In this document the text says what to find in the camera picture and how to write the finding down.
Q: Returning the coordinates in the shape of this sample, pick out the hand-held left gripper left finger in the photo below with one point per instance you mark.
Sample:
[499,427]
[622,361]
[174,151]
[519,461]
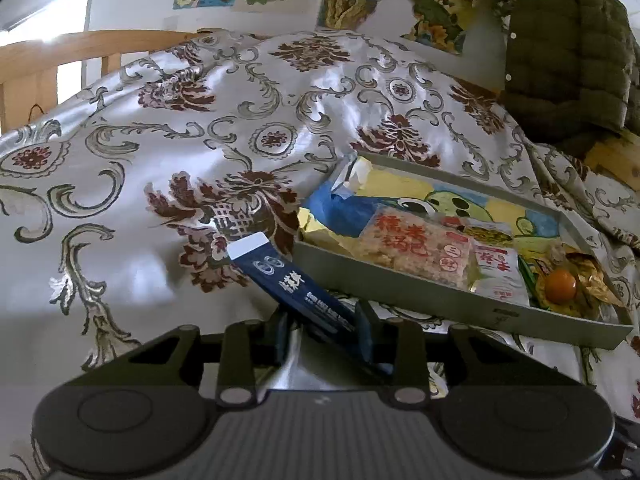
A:
[280,337]

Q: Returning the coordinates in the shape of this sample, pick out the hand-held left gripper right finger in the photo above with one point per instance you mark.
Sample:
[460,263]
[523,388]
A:
[365,336]

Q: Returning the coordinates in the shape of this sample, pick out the dark blue snack packet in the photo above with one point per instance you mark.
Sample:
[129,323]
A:
[290,285]

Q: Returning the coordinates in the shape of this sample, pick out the grey rectangular tray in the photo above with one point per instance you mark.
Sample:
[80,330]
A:
[400,290]

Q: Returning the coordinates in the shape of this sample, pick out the clear rice cracker packet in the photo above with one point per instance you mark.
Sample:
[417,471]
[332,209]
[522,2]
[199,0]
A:
[415,247]

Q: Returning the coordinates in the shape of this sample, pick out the white green snack packet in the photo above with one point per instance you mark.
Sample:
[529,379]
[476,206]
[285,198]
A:
[500,270]

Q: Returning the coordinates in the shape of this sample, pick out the yellow snack packet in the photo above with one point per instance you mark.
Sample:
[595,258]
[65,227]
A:
[547,305]

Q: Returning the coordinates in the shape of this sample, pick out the small orange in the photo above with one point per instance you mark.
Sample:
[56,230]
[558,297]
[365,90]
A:
[560,284]

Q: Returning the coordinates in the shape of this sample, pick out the floral printed blanket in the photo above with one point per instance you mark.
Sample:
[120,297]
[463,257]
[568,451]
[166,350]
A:
[150,110]

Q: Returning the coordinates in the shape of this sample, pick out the olive puffer jacket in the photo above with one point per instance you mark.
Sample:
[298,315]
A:
[565,60]

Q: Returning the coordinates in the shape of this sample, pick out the window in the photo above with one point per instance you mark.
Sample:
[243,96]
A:
[50,15]

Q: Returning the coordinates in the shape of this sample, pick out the yellow brown wall poster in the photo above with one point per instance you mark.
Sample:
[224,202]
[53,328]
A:
[360,5]

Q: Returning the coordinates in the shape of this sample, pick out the wooden bed frame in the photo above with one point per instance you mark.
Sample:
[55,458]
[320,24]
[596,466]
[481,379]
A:
[65,60]

